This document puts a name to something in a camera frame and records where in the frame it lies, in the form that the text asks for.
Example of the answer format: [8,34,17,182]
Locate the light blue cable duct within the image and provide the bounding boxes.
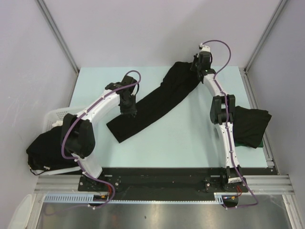
[44,192,225,204]

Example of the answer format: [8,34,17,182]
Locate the black folded shirt on stack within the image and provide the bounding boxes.
[233,106,264,145]

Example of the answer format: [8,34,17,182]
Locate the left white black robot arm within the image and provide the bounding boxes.
[61,70,142,191]

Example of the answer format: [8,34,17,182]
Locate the white plastic laundry basket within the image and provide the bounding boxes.
[26,106,82,176]

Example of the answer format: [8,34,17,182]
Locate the aluminium frame rail front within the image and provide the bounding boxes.
[34,175,295,195]

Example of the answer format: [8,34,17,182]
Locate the right aluminium side rail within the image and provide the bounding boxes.
[240,68,276,168]

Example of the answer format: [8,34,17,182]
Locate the white cloth in basket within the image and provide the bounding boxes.
[52,120,63,127]

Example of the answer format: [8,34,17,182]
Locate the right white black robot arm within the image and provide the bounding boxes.
[191,45,239,168]

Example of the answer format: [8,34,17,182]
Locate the black t shirt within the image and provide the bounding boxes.
[107,62,200,143]

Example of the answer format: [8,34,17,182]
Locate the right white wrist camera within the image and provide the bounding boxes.
[199,43,211,52]

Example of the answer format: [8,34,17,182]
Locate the left aluminium corner post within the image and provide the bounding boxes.
[35,0,80,75]

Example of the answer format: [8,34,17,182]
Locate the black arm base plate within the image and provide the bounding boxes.
[78,167,248,201]

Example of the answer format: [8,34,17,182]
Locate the right aluminium corner post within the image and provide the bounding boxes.
[244,0,289,73]

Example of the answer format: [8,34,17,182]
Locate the aluminium corner post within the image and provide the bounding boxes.
[35,0,80,75]
[244,0,289,73]

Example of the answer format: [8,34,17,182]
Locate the green folded shirt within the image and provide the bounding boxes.
[234,141,264,148]

